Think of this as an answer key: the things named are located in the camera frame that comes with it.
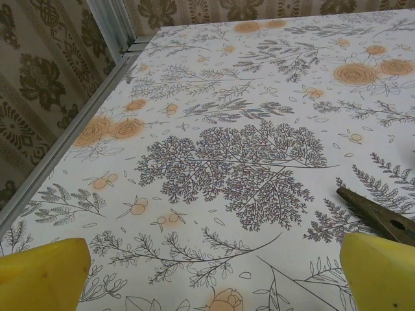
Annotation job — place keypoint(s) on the floral patterned table cover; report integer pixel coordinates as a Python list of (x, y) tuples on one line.
[(227, 97)]

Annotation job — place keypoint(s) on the aluminium left table rail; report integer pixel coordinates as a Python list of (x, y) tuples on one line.
[(65, 139)]

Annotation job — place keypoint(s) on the aluminium left corner post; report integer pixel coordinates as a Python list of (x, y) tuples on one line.
[(113, 22)]

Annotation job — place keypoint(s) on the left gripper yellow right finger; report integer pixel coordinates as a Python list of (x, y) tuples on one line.
[(382, 278)]

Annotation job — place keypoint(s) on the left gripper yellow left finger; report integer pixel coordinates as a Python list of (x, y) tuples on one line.
[(39, 278)]

